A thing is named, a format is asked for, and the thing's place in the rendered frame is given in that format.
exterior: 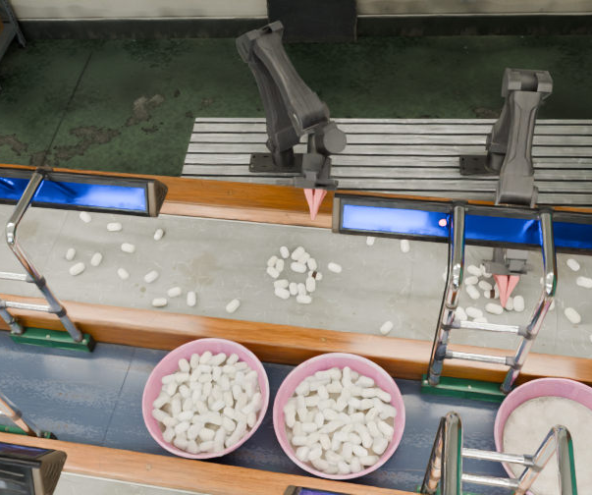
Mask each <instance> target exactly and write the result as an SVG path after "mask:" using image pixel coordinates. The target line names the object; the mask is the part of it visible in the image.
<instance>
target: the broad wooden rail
mask: <svg viewBox="0 0 592 495"><path fill-rule="evenodd" d="M0 167H10V168H23V169H34V170H36V167H39V166H27V165H15V164H2V163H0ZM44 168H52V167H44ZM52 169H53V171H60V172H73V173H86V174H98V175H111V176H123V177H136V178H148V179H150V178H152V179H157V180H158V181H160V182H162V183H164V184H166V185H167V188H168V192H167V194H166V197H165V200H164V202H163V205H162V208H161V210H160V213H159V214H164V215H175V216H186V217H197V218H209V219H221V220H232V221H243V222H254V223H266V224H277V225H289V226H300V227H311V228H323V229H332V210H333V206H332V205H333V196H334V193H350V194H363V195H375V196H387V197H400V198H413V199H426V200H439V201H450V198H447V197H435V196H422V195H409V194H396V193H383V192H359V191H346V190H337V191H336V192H335V191H327V192H326V195H325V196H324V198H323V200H322V202H321V204H320V206H319V208H318V211H317V214H316V218H315V220H311V215H310V208H309V204H308V201H307V198H306V195H305V193H304V188H295V186H277V185H269V184H256V183H244V182H231V181H218V180H205V179H193V178H180V177H167V176H154V175H141V174H129V173H116V172H103V171H90V170H78V169H65V168H52ZM465 200H468V203H476V204H489V205H494V201H487V200H474V199H465ZM554 207H555V210H564V211H577V212H590V213H592V209H589V208H576V207H563V206H554Z"/></svg>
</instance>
